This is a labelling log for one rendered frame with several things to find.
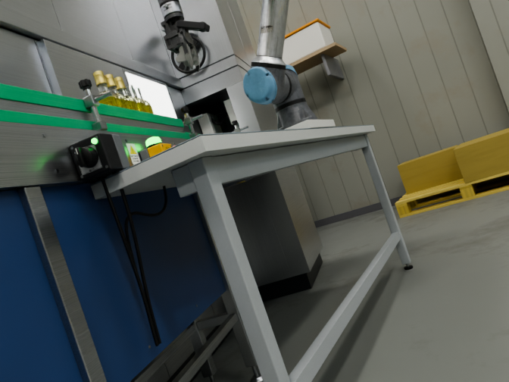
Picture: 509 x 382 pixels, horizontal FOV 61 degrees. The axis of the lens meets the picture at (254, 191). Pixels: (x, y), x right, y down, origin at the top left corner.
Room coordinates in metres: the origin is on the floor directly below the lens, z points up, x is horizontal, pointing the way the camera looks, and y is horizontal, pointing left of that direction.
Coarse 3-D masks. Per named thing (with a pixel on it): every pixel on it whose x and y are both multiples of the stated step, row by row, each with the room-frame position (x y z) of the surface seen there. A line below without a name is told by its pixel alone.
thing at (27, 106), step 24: (0, 96) 0.80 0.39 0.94; (24, 96) 0.86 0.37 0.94; (48, 96) 0.93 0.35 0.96; (0, 120) 0.78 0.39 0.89; (24, 120) 0.84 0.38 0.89; (48, 120) 0.91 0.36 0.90; (72, 120) 0.98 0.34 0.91; (120, 120) 1.19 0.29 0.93; (144, 120) 1.32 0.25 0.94; (168, 120) 1.49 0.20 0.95
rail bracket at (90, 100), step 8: (80, 80) 1.04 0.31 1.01; (88, 80) 1.05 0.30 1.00; (80, 88) 1.05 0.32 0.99; (88, 88) 1.05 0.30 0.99; (88, 96) 1.04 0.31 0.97; (96, 96) 1.05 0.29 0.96; (104, 96) 1.04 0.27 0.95; (88, 104) 1.04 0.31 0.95; (96, 104) 1.05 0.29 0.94; (96, 112) 1.05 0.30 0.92; (96, 120) 1.05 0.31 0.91; (96, 128) 1.04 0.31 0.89; (104, 128) 1.05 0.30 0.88
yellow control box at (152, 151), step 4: (160, 144) 1.17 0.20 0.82; (164, 144) 1.19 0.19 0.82; (168, 144) 1.21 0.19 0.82; (148, 148) 1.18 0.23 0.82; (152, 148) 1.17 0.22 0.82; (156, 148) 1.17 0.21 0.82; (160, 148) 1.17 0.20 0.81; (164, 148) 1.18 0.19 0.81; (168, 148) 1.20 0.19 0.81; (140, 152) 1.18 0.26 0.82; (144, 152) 1.18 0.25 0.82; (148, 152) 1.18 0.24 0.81; (152, 152) 1.17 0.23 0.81; (156, 152) 1.17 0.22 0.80; (160, 152) 1.17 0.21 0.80; (144, 156) 1.18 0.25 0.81; (148, 156) 1.18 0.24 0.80
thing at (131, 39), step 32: (0, 0) 1.32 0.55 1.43; (32, 0) 1.47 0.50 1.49; (64, 0) 1.66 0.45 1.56; (96, 0) 1.91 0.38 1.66; (128, 0) 2.24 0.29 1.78; (0, 32) 1.27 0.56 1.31; (32, 32) 1.38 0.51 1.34; (64, 32) 1.55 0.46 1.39; (96, 32) 1.81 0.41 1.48; (128, 32) 2.11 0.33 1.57; (160, 32) 2.53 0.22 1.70; (0, 64) 1.23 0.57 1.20; (32, 64) 1.36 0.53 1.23; (128, 64) 1.94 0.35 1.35; (160, 64) 2.36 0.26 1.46; (224, 128) 3.12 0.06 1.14
